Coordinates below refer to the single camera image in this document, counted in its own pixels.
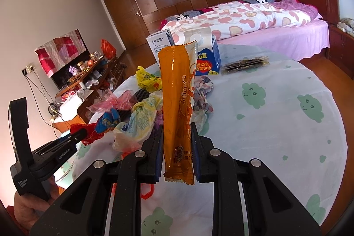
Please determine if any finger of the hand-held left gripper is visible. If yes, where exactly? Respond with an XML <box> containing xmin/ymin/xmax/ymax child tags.
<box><xmin>57</xmin><ymin>128</ymin><xmax>88</xmax><ymax>144</ymax></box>

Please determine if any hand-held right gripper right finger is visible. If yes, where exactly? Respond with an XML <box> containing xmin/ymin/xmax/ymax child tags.
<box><xmin>191</xmin><ymin>123</ymin><xmax>323</xmax><ymax>236</ymax></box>

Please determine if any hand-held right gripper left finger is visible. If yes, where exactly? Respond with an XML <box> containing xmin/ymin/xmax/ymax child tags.
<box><xmin>29</xmin><ymin>124</ymin><xmax>165</xmax><ymax>236</ymax></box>

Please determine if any red candy wrapper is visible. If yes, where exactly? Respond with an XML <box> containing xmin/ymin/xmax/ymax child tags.
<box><xmin>70</xmin><ymin>123</ymin><xmax>107</xmax><ymax>146</ymax></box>

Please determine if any blue candy wrapper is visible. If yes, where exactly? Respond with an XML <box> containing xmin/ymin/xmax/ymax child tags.
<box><xmin>95</xmin><ymin>108</ymin><xmax>122</xmax><ymax>134</ymax></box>

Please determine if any red translucent plastic bag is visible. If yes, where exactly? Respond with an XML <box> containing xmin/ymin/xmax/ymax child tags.
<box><xmin>86</xmin><ymin>90</ymin><xmax>136</xmax><ymax>115</ymax></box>

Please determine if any orange snack wrapper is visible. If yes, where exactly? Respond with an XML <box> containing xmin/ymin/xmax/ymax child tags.
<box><xmin>157</xmin><ymin>41</ymin><xmax>199</xmax><ymax>186</ymax></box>

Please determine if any black foam net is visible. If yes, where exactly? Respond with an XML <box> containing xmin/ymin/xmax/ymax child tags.
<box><xmin>117</xmin><ymin>87</ymin><xmax>152</xmax><ymax>123</ymax></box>

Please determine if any purple patterned wrapper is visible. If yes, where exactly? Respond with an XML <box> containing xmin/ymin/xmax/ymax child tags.
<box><xmin>194</xmin><ymin>76</ymin><xmax>215</xmax><ymax>115</ymax></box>

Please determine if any person's left hand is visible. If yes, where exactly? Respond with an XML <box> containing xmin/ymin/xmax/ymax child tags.
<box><xmin>14</xmin><ymin>175</ymin><xmax>60</xmax><ymax>228</ymax></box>

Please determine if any white box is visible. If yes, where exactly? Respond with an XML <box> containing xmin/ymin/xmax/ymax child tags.
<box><xmin>59</xmin><ymin>89</ymin><xmax>94</xmax><ymax>116</ymax></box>

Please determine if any black television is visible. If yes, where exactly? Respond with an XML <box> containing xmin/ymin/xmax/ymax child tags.
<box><xmin>51</xmin><ymin>51</ymin><xmax>89</xmax><ymax>88</ymax></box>

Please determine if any wooden television cabinet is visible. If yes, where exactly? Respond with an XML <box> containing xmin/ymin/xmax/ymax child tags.
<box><xmin>54</xmin><ymin>55</ymin><xmax>126</xmax><ymax>131</ymax></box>

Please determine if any cloud print tablecloth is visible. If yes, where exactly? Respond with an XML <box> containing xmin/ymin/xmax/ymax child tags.
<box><xmin>54</xmin><ymin>52</ymin><xmax>347</xmax><ymax>236</ymax></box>

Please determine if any red and pink cover cloth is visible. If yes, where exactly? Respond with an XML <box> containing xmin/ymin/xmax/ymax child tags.
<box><xmin>35</xmin><ymin>29</ymin><xmax>86</xmax><ymax>78</ymax></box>

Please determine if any orange red bag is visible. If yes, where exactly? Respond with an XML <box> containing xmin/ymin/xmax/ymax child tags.
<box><xmin>101</xmin><ymin>39</ymin><xmax>117</xmax><ymax>58</ymax></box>

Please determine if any blue milk carton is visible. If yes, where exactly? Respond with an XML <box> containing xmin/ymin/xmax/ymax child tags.
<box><xmin>183</xmin><ymin>27</ymin><xmax>221</xmax><ymax>77</ymax></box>

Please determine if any dark snack packet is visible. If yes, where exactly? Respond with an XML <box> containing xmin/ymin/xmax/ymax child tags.
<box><xmin>221</xmin><ymin>56</ymin><xmax>270</xmax><ymax>75</ymax></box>

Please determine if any white milk carton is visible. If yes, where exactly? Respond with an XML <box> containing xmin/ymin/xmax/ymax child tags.
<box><xmin>146</xmin><ymin>29</ymin><xmax>175</xmax><ymax>62</ymax></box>

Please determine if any wooden door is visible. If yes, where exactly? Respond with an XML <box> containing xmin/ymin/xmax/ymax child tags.
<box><xmin>101</xmin><ymin>0</ymin><xmax>150</xmax><ymax>51</ymax></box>

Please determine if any grey cartoon print blanket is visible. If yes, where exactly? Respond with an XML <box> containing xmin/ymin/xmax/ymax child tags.
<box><xmin>166</xmin><ymin>8</ymin><xmax>211</xmax><ymax>22</ymax></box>

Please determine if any white quilt with pink hearts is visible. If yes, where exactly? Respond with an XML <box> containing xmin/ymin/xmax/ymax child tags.
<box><xmin>160</xmin><ymin>1</ymin><xmax>323</xmax><ymax>41</ymax></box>

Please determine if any bed with pink sheet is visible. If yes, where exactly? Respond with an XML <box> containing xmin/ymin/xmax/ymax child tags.
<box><xmin>217</xmin><ymin>19</ymin><xmax>331</xmax><ymax>61</ymax></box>

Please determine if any wooden nightstand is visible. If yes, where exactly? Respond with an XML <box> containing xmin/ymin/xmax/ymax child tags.
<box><xmin>326</xmin><ymin>24</ymin><xmax>354</xmax><ymax>79</ymax></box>

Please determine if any purple floral quilt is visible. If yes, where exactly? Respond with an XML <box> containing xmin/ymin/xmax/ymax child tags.
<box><xmin>274</xmin><ymin>0</ymin><xmax>323</xmax><ymax>21</ymax></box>

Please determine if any crumpled cloth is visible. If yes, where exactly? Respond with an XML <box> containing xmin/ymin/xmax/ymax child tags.
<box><xmin>336</xmin><ymin>17</ymin><xmax>354</xmax><ymax>37</ymax></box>

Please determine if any red string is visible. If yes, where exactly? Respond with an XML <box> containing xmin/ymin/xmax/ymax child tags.
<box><xmin>141</xmin><ymin>183</ymin><xmax>155</xmax><ymax>201</ymax></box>

